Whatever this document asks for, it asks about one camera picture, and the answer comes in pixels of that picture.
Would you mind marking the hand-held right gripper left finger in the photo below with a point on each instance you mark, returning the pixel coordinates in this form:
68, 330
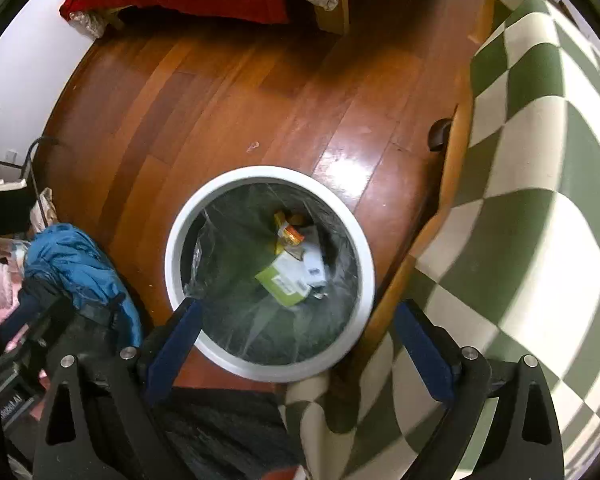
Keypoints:
176, 346

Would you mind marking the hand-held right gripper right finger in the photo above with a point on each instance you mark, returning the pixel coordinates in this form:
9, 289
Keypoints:
423, 351

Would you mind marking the white round trash bin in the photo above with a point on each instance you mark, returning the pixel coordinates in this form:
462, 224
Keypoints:
270, 273

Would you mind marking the clear plastic bin liner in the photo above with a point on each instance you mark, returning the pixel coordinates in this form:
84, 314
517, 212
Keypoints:
240, 280

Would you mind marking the blue jacket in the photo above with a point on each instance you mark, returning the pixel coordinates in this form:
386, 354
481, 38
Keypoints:
75, 270

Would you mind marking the green paper box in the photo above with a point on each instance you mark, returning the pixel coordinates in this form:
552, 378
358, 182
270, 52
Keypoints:
285, 280

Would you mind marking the white paper scrap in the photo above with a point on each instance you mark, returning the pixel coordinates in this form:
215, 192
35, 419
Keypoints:
314, 266

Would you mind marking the green white checkered blanket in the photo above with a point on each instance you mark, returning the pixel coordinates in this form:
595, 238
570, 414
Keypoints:
520, 240

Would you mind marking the orange snack wrapper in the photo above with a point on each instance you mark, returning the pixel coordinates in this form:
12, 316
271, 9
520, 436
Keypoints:
289, 234

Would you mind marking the black metal stand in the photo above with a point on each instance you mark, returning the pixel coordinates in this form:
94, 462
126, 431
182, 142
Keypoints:
30, 180

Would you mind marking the wooden bed frame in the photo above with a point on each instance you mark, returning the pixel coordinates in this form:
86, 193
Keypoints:
430, 210

